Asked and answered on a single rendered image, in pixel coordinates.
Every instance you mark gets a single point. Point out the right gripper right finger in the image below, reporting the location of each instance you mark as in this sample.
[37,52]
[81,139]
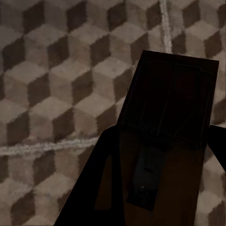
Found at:
[216,139]

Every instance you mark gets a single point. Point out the mousetrap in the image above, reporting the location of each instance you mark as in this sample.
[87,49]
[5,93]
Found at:
[162,130]

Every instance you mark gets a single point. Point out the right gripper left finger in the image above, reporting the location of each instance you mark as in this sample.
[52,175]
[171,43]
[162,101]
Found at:
[79,208]

